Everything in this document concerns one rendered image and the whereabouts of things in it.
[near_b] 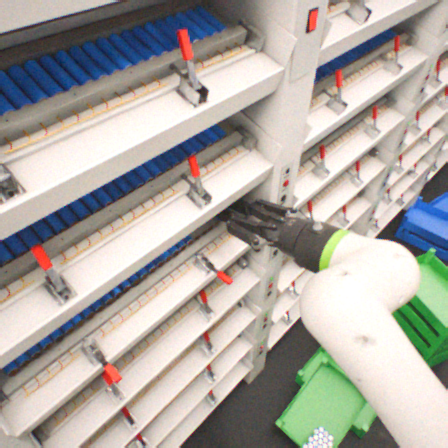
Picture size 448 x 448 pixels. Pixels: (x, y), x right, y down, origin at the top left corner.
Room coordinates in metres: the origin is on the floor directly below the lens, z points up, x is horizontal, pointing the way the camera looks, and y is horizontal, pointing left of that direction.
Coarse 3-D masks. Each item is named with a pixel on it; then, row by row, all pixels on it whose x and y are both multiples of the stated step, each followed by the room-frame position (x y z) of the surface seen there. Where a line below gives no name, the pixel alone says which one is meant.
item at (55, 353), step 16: (224, 224) 0.59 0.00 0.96; (208, 240) 0.54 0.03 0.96; (176, 256) 0.49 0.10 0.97; (192, 256) 0.51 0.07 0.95; (160, 272) 0.46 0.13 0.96; (144, 288) 0.42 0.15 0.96; (112, 304) 0.38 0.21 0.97; (128, 304) 0.39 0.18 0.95; (96, 320) 0.35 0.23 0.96; (80, 336) 0.32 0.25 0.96; (48, 352) 0.29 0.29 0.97; (64, 352) 0.29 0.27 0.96; (32, 368) 0.26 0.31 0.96; (16, 384) 0.24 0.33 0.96
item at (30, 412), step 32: (160, 256) 0.51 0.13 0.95; (224, 256) 0.53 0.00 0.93; (160, 288) 0.44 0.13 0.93; (192, 288) 0.45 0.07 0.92; (128, 320) 0.37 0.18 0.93; (160, 320) 0.39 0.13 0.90; (0, 384) 0.25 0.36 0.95; (64, 384) 0.25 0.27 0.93; (0, 416) 0.19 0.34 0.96; (32, 416) 0.20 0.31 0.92
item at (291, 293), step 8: (352, 224) 1.14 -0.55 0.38; (352, 232) 1.13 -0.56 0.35; (360, 232) 1.11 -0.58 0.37; (304, 272) 0.90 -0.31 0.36; (312, 272) 0.91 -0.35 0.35; (296, 280) 0.86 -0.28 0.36; (304, 280) 0.87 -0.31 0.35; (288, 288) 0.82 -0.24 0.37; (296, 288) 0.83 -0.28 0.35; (280, 296) 0.79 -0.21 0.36; (288, 296) 0.80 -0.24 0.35; (296, 296) 0.80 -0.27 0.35; (280, 304) 0.76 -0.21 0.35; (288, 304) 0.77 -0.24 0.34; (280, 312) 0.73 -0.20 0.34; (272, 320) 0.67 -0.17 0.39
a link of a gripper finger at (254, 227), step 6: (234, 216) 0.56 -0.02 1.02; (240, 222) 0.54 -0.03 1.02; (246, 222) 0.53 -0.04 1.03; (252, 222) 0.53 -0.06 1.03; (258, 222) 0.52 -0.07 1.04; (264, 222) 0.52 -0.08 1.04; (246, 228) 0.53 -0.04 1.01; (252, 228) 0.52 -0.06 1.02; (258, 228) 0.51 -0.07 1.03; (270, 228) 0.50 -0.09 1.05; (276, 228) 0.50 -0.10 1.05; (258, 234) 0.51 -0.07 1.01
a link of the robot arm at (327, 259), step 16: (336, 240) 0.42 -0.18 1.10; (352, 240) 0.41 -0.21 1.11; (368, 240) 0.41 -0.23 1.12; (384, 240) 0.40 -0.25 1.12; (336, 256) 0.39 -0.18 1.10; (352, 256) 0.36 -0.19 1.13; (368, 256) 0.36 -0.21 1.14; (384, 256) 0.36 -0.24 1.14; (400, 256) 0.37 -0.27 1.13; (384, 272) 0.32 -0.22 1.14; (400, 272) 0.33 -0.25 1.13; (416, 272) 0.35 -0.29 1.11; (400, 288) 0.31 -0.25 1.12; (416, 288) 0.33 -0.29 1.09; (400, 304) 0.30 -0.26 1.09
